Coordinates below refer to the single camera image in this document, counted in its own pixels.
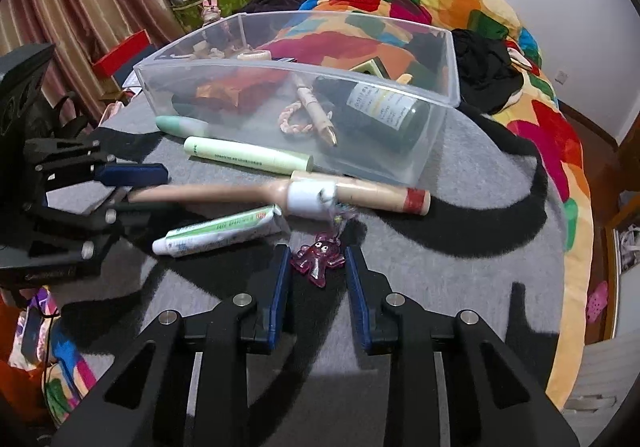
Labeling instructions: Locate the red tea packet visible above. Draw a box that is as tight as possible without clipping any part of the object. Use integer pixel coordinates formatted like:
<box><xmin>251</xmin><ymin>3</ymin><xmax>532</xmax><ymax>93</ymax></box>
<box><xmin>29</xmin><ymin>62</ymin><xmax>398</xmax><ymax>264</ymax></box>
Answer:
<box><xmin>195</xmin><ymin>69</ymin><xmax>286</xmax><ymax>112</ymax></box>

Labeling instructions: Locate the red box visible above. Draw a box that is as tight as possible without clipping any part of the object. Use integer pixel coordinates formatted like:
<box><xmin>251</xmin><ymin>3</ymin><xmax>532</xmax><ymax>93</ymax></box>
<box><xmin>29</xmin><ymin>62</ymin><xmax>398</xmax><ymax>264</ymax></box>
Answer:
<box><xmin>92</xmin><ymin>29</ymin><xmax>153</xmax><ymax>78</ymax></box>

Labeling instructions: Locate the pink clog shoe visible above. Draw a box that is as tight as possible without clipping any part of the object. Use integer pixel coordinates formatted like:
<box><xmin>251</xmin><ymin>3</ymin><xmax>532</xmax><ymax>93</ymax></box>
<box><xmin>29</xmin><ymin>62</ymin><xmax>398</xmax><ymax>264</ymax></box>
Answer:
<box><xmin>586</xmin><ymin>281</ymin><xmax>610</xmax><ymax>323</ymax></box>

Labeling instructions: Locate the wooden wardrobe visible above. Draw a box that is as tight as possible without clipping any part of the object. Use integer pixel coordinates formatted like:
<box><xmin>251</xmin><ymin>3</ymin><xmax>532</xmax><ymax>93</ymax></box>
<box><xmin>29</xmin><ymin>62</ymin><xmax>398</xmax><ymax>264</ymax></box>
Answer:
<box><xmin>602</xmin><ymin>117</ymin><xmax>640</xmax><ymax>343</ymax></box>

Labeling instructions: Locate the grey black blanket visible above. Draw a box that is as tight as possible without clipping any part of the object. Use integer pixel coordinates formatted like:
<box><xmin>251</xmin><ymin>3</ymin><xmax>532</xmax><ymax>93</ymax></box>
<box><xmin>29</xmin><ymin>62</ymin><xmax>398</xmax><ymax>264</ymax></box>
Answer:
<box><xmin>45</xmin><ymin>92</ymin><xmax>571</xmax><ymax>428</ymax></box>

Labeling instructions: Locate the white green toothpaste tube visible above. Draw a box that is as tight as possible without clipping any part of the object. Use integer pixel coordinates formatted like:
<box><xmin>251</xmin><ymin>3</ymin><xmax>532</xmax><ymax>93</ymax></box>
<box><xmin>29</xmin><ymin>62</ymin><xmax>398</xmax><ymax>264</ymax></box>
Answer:
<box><xmin>151</xmin><ymin>203</ymin><xmax>291</xmax><ymax>258</ymax></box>

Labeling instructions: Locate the black clothing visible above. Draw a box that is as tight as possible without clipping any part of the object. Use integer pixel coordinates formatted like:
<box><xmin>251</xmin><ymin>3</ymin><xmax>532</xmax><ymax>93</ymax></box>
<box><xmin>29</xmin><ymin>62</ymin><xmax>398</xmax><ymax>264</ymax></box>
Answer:
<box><xmin>452</xmin><ymin>28</ymin><xmax>523</xmax><ymax>115</ymax></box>

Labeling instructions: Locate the dark green glass bottle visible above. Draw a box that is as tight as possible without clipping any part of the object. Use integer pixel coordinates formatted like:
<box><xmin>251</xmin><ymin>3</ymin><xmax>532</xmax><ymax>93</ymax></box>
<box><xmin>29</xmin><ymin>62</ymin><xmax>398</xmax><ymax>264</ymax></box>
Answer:
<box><xmin>312</xmin><ymin>77</ymin><xmax>431</xmax><ymax>155</ymax></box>

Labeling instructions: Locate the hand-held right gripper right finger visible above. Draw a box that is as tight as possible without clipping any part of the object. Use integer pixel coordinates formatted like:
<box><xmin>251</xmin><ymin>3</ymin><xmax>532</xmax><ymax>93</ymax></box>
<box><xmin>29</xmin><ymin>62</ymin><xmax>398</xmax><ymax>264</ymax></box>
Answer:
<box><xmin>344</xmin><ymin>244</ymin><xmax>581</xmax><ymax>447</ymax></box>

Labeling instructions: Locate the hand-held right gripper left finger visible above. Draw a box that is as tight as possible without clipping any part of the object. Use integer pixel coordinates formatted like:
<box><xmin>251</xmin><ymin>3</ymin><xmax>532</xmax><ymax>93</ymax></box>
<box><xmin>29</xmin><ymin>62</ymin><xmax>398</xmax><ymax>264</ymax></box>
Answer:
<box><xmin>50</xmin><ymin>243</ymin><xmax>293</xmax><ymax>447</ymax></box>

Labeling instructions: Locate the wooden pen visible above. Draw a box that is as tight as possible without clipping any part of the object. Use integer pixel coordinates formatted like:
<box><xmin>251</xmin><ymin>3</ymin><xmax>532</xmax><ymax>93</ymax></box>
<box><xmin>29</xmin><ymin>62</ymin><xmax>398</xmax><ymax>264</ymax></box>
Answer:
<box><xmin>292</xmin><ymin>74</ymin><xmax>341</xmax><ymax>148</ymax></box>

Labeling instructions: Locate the small white roll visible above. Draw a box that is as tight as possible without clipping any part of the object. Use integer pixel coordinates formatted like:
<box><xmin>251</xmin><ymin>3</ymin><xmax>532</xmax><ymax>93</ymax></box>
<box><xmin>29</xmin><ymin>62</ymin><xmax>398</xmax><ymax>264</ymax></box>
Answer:
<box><xmin>287</xmin><ymin>178</ymin><xmax>335</xmax><ymax>222</ymax></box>

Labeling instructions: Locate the pink bear keychain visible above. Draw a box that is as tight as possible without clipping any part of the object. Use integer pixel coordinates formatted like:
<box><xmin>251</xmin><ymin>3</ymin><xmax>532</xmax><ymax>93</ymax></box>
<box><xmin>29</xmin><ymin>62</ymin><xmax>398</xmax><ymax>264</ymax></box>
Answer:
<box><xmin>291</xmin><ymin>212</ymin><xmax>351</xmax><ymax>289</ymax></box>

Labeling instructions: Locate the green bag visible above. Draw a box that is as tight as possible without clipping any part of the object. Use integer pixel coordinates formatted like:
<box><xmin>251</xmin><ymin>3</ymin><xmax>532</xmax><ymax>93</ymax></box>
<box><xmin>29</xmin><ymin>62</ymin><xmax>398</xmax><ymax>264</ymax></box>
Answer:
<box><xmin>170</xmin><ymin>0</ymin><xmax>256</xmax><ymax>32</ymax></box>

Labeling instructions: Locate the wooden stick with red band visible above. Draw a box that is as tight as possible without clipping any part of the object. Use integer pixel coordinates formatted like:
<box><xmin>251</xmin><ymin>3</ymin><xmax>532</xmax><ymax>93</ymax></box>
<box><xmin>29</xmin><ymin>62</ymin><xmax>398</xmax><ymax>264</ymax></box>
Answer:
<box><xmin>127</xmin><ymin>171</ymin><xmax>432</xmax><ymax>218</ymax></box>

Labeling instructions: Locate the mint green tube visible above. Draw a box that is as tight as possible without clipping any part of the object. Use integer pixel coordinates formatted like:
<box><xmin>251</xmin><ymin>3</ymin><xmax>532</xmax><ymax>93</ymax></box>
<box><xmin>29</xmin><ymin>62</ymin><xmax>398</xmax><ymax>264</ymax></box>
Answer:
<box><xmin>155</xmin><ymin>115</ymin><xmax>211</xmax><ymax>138</ymax></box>

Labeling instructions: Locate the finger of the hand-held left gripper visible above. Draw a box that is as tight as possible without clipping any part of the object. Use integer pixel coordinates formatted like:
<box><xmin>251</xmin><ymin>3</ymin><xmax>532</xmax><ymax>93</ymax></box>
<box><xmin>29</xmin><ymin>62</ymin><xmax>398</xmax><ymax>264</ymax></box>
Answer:
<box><xmin>22</xmin><ymin>139</ymin><xmax>170</xmax><ymax>198</ymax></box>
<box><xmin>27</xmin><ymin>204</ymin><xmax>168</xmax><ymax>260</ymax></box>

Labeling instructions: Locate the clear plastic storage box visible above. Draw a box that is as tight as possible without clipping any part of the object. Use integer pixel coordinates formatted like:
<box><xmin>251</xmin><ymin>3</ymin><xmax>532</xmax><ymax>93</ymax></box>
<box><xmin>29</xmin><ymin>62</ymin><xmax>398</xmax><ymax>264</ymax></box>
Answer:
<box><xmin>134</xmin><ymin>12</ymin><xmax>462</xmax><ymax>188</ymax></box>

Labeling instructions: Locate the long light green tube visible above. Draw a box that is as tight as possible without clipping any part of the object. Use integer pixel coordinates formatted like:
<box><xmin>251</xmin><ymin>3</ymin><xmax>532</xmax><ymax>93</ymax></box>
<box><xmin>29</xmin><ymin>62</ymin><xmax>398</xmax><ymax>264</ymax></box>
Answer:
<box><xmin>183</xmin><ymin>136</ymin><xmax>315</xmax><ymax>175</ymax></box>

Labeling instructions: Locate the pink braided bracelet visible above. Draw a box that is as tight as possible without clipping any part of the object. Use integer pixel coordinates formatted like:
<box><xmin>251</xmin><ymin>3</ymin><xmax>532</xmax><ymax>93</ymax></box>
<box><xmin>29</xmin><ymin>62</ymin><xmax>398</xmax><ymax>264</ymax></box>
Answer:
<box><xmin>277</xmin><ymin>97</ymin><xmax>321</xmax><ymax>136</ymax></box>

